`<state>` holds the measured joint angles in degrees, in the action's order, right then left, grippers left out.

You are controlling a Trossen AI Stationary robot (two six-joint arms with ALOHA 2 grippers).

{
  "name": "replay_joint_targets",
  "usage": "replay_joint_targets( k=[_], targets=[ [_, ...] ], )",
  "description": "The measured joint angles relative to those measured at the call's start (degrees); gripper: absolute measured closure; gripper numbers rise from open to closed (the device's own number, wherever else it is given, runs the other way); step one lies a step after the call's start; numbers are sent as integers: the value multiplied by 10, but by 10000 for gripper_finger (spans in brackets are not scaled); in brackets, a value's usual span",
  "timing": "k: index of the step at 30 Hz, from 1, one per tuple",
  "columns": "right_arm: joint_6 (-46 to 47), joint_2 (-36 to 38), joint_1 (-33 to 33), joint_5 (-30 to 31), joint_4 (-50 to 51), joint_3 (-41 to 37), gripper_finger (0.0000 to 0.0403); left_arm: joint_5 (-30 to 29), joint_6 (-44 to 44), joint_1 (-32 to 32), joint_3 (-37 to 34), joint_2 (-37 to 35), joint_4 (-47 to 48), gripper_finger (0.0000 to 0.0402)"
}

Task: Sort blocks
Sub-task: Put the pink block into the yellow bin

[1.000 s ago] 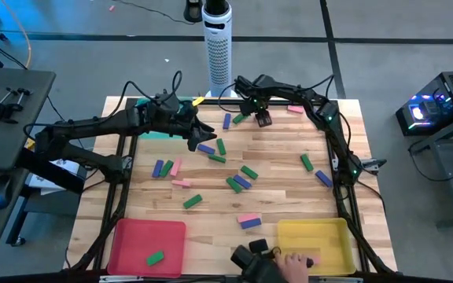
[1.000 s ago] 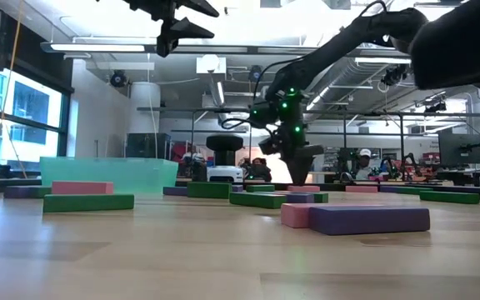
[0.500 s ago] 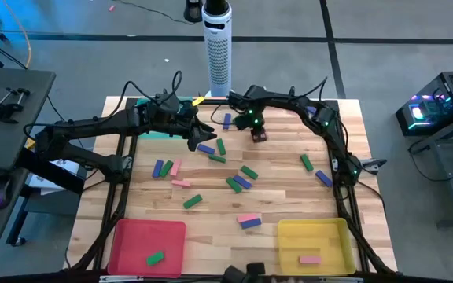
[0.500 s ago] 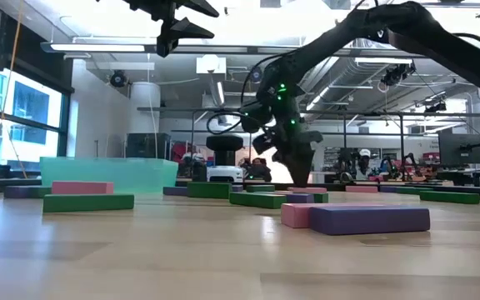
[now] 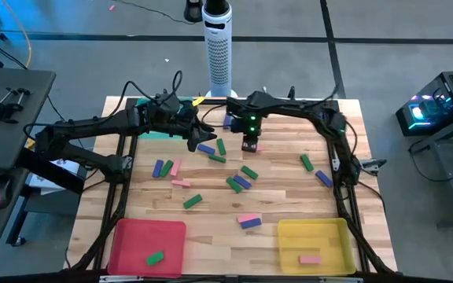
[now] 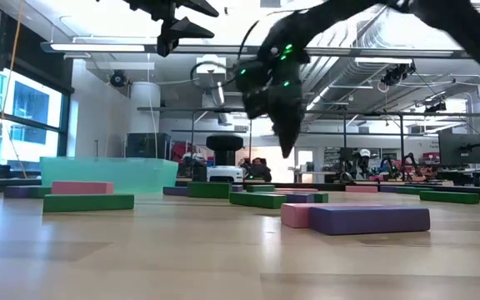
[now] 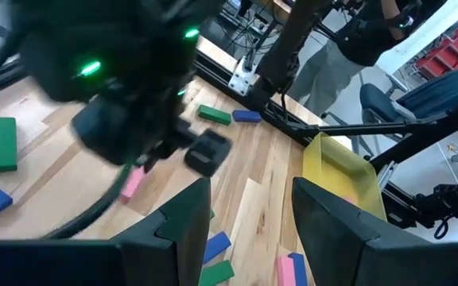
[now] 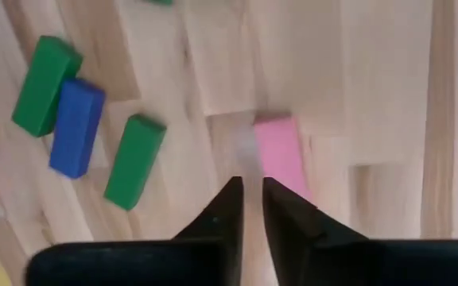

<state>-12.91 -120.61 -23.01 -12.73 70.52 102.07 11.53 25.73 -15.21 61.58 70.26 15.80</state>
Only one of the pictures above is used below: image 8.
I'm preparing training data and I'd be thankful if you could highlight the pink wooden block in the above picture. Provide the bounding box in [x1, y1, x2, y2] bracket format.
[252, 114, 313, 203]

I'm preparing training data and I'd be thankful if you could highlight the blue wooden block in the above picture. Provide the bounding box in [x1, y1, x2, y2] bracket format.
[49, 77, 107, 180]

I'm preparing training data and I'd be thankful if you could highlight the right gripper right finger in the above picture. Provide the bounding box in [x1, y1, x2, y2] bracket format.
[262, 176, 370, 286]

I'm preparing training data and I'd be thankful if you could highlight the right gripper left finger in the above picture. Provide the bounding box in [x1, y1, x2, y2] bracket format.
[172, 176, 246, 286]

